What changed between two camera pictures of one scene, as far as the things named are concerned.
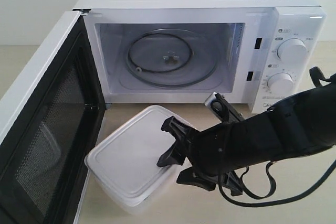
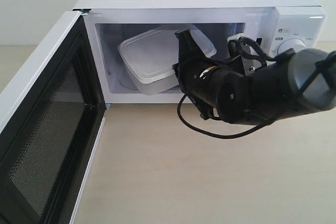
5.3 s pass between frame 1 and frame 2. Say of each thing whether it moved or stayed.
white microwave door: stayed
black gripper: moved
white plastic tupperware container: moved
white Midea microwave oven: stayed
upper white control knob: stayed
